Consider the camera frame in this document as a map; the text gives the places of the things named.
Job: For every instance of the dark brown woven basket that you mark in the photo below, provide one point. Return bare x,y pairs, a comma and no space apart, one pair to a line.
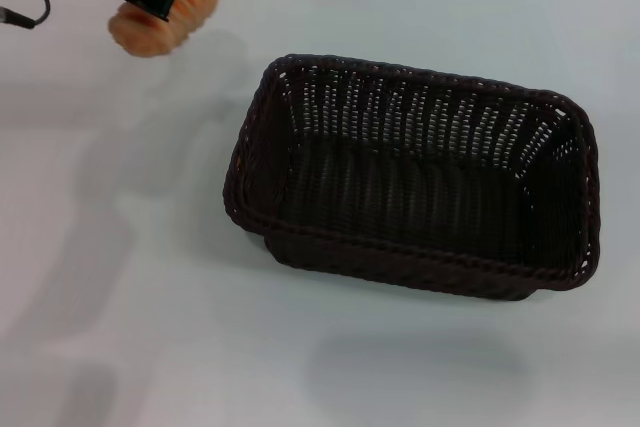
400,197

